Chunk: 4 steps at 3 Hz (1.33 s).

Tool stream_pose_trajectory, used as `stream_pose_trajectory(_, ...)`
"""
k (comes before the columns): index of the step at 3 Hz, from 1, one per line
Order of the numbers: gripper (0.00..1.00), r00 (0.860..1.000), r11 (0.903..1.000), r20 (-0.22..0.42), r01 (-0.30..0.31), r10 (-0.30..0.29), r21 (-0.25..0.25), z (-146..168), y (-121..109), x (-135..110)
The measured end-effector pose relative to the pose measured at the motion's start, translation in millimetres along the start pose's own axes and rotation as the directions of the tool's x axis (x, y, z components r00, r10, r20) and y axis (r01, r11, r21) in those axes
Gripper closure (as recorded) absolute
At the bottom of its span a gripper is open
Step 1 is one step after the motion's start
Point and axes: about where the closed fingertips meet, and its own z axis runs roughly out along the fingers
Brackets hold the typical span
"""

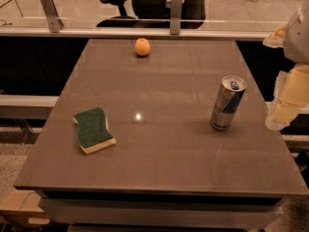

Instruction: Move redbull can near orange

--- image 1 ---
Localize black office chair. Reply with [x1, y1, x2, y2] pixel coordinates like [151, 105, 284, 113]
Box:
[98, 0, 206, 29]

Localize metal rail bracket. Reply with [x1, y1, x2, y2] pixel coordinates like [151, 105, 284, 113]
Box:
[40, 0, 64, 33]
[170, 0, 183, 36]

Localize silver blue redbull can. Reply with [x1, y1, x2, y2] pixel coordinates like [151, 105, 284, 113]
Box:
[210, 75, 247, 131]

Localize left metal rail bracket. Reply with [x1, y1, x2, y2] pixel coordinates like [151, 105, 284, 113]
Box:
[40, 0, 64, 33]

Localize cardboard box under table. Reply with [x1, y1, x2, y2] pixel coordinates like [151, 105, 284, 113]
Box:
[0, 189, 50, 228]

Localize orange fruit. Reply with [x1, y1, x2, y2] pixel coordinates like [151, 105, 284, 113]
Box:
[134, 38, 151, 56]

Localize green yellow sponge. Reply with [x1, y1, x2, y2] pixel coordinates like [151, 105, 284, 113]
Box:
[72, 107, 116, 155]

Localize middle metal rail bracket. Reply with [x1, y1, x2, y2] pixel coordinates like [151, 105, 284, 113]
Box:
[170, 0, 183, 36]

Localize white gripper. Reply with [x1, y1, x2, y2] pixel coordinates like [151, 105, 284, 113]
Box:
[263, 0, 309, 131]

